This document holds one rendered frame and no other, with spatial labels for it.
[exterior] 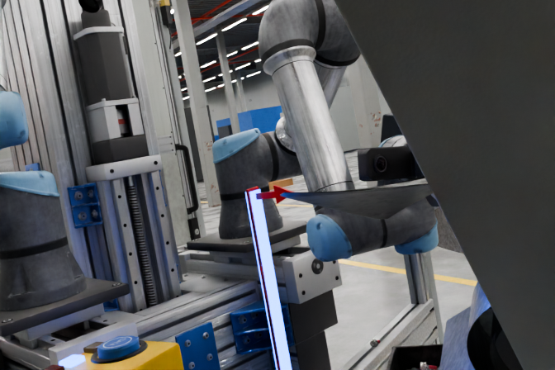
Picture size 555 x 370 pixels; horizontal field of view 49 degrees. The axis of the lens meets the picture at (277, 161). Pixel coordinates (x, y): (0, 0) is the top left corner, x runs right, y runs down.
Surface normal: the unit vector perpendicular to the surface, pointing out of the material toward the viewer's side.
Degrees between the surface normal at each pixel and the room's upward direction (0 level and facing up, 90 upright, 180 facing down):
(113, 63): 90
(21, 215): 90
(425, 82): 130
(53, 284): 73
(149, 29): 90
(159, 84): 90
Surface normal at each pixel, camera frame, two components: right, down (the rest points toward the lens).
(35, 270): 0.24, -0.30
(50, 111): 0.67, -0.07
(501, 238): -0.30, 0.74
